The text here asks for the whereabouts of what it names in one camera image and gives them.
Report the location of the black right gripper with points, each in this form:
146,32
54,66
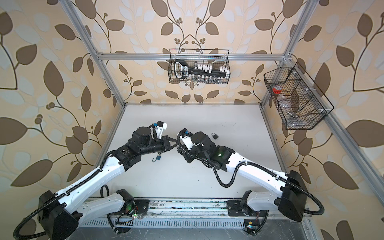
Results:
186,155

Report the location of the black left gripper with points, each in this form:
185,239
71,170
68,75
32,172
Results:
166,143

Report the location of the blue padlock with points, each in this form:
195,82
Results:
157,158

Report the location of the smallest black padlock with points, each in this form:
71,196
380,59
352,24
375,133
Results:
215,135

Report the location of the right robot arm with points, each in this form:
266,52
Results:
285,191

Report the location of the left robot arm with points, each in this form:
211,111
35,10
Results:
61,213

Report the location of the black socket holder tool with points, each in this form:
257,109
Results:
182,70

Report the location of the red item in basket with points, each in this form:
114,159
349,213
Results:
277,90

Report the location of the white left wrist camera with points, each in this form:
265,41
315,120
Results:
159,128

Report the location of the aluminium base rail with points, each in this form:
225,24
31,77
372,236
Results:
185,213

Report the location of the black wire basket back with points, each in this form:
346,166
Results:
215,57

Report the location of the black wire basket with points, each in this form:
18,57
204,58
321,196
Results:
301,104
215,57

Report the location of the black wire basket right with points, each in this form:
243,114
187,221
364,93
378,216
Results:
301,104

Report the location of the aluminium frame corner post left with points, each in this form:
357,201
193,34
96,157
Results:
70,11

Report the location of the aluminium frame corner post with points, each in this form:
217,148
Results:
284,58
70,11

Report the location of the aluminium frame corner post right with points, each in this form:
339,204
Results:
284,58

